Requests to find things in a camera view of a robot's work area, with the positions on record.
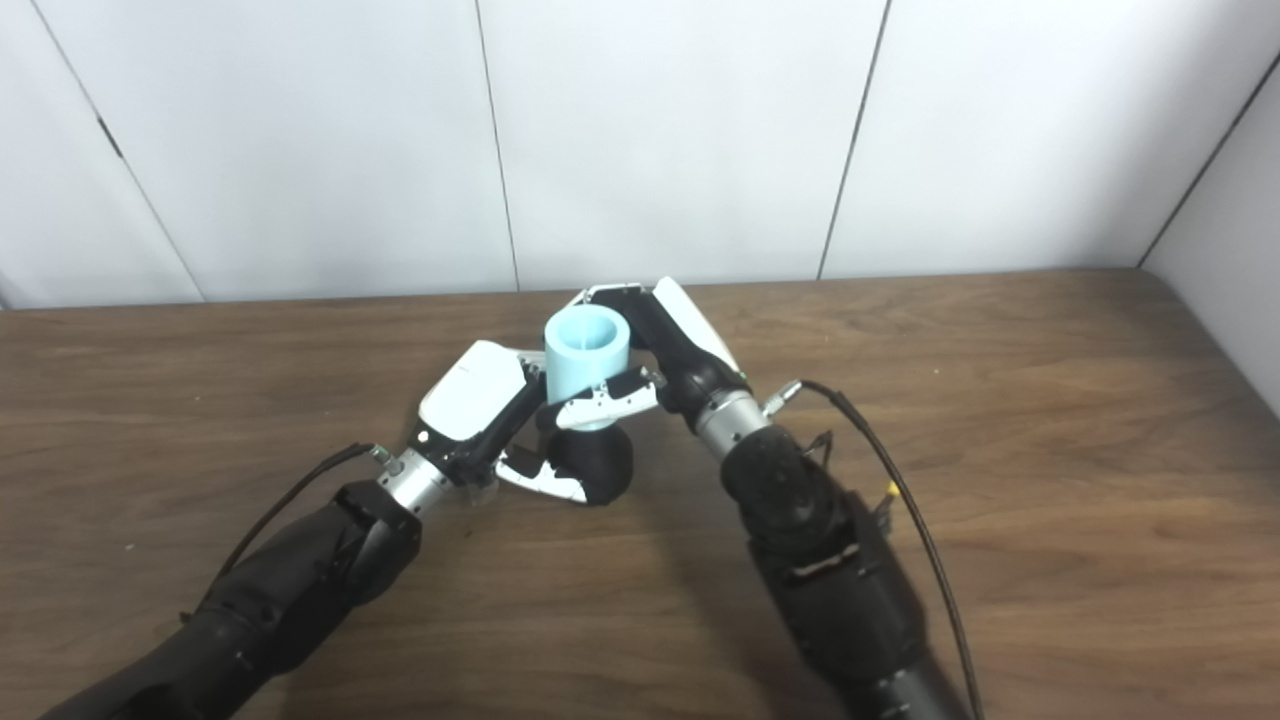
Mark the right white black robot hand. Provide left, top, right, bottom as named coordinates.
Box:
left=555, top=277, right=751, bottom=431

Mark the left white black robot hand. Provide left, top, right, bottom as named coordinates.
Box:
left=405, top=340, right=591, bottom=504

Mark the light-blue hose piece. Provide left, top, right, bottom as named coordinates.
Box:
left=543, top=305, right=632, bottom=431

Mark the black flared nozzle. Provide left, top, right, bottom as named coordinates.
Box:
left=535, top=400, right=634, bottom=506

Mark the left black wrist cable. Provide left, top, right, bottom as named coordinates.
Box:
left=180, top=443, right=391, bottom=621

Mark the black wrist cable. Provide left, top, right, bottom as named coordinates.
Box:
left=180, top=443, right=391, bottom=621
left=762, top=379, right=986, bottom=720

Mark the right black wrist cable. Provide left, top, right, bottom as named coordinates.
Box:
left=762, top=379, right=986, bottom=720

